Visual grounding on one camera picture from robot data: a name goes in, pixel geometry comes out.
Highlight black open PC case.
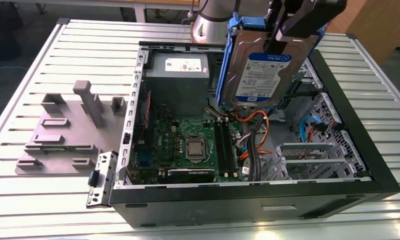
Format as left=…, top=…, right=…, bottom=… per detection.
left=108, top=41, right=400, bottom=228

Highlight metal disk bay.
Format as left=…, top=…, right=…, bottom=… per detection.
left=272, top=142, right=368, bottom=181

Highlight metal expansion slot bracket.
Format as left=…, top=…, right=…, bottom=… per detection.
left=85, top=150, right=120, bottom=210

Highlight wooden cabinet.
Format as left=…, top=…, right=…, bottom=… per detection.
left=329, top=0, right=400, bottom=65

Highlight thick black cable bundle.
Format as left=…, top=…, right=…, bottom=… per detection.
left=245, top=91, right=321, bottom=181

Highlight grey power supply unit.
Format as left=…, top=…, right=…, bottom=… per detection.
left=142, top=52, right=212, bottom=120

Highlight wooden desk with white frame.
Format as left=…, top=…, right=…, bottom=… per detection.
left=118, top=0, right=270, bottom=25

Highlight blue floor cable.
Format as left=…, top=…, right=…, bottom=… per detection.
left=0, top=65, right=30, bottom=112

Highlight green motherboard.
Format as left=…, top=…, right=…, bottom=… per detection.
left=129, top=118, right=252, bottom=185

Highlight green RAM stick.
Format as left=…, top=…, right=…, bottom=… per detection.
left=35, top=147, right=74, bottom=153

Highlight red wire with black plug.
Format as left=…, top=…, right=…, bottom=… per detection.
left=309, top=119, right=344, bottom=131

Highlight CPU socket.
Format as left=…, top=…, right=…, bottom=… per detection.
left=182, top=134, right=212, bottom=165

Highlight blue data wire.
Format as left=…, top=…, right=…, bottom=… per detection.
left=298, top=115, right=325, bottom=144

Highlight grey parts rack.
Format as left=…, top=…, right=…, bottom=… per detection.
left=14, top=79, right=128, bottom=177

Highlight thin red wire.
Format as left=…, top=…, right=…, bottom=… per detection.
left=137, top=89, right=153, bottom=146

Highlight yellow and black power wires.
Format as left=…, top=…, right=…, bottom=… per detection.
left=204, top=103, right=230, bottom=120

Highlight hard disk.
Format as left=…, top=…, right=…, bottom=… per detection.
left=214, top=11, right=325, bottom=110

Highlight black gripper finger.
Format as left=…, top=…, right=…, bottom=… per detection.
left=273, top=0, right=349, bottom=43
left=264, top=0, right=282, bottom=54

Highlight orange and yellow wire bundle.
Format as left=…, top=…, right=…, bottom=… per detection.
left=234, top=108, right=274, bottom=161

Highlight silver CPU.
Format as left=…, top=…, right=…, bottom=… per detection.
left=186, top=142, right=205, bottom=159

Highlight metal optical drive cage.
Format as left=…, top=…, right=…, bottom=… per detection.
left=282, top=56, right=322, bottom=110

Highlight black graphics card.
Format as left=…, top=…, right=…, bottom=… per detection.
left=157, top=168, right=216, bottom=185

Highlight black RAM slot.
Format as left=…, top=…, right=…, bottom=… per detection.
left=213, top=117, right=230, bottom=177

